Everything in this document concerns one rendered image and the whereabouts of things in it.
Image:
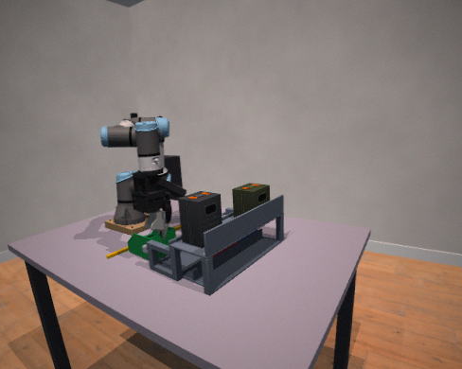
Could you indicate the green bin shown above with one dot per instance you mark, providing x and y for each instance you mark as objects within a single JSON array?
[{"x": 136, "y": 242}]

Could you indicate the yellow bar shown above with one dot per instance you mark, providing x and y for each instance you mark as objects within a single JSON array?
[{"x": 126, "y": 249}]

